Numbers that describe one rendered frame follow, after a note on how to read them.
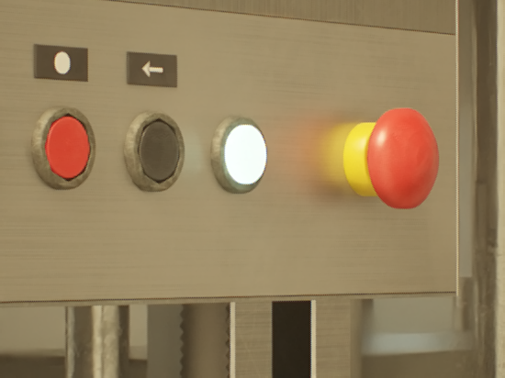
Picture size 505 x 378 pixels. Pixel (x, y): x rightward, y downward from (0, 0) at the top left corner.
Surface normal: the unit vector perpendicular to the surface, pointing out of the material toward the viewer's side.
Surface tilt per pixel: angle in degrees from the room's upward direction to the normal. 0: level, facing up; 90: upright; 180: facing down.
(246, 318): 90
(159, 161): 90
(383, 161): 93
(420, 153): 87
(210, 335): 58
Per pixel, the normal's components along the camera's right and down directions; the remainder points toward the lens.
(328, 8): 0.77, -0.02
